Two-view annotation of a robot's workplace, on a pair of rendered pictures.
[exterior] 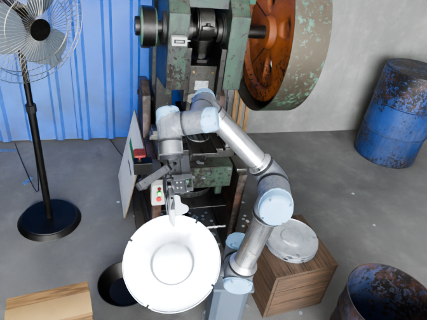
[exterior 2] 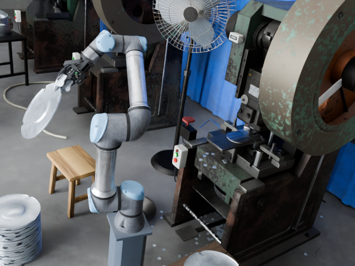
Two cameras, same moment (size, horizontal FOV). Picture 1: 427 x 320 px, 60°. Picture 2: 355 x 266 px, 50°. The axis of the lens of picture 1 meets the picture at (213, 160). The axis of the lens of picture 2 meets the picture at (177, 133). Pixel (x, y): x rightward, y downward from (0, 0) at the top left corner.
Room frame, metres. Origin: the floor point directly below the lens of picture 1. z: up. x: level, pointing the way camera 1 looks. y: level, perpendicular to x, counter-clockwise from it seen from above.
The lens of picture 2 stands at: (0.85, -1.58, 1.77)
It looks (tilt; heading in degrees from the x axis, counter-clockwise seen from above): 28 degrees down; 71
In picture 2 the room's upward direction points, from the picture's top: 9 degrees clockwise
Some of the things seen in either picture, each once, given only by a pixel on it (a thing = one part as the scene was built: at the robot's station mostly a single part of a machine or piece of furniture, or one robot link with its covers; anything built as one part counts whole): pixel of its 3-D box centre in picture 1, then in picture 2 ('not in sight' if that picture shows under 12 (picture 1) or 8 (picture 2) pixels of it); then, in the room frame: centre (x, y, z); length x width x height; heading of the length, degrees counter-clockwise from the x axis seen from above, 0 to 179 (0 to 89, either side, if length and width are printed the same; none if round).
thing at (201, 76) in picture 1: (199, 86); (258, 94); (1.86, 0.13, 1.04); 0.17 x 0.15 x 0.30; 20
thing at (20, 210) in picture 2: not in sight; (12, 210); (0.56, 0.17, 0.29); 0.29 x 0.29 x 0.01
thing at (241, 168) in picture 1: (222, 155); (288, 198); (2.12, -0.06, 0.45); 0.92 x 0.12 x 0.90; 20
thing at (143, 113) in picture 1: (143, 159); (230, 154); (1.94, 0.45, 0.45); 0.92 x 0.12 x 0.90; 20
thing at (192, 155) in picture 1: (198, 150); (229, 149); (1.73, 0.09, 0.72); 0.25 x 0.14 x 0.14; 20
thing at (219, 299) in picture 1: (225, 302); (125, 255); (1.15, -0.16, 0.23); 0.19 x 0.19 x 0.45; 8
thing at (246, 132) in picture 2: not in sight; (251, 137); (1.89, 0.15, 0.76); 0.15 x 0.09 x 0.05; 110
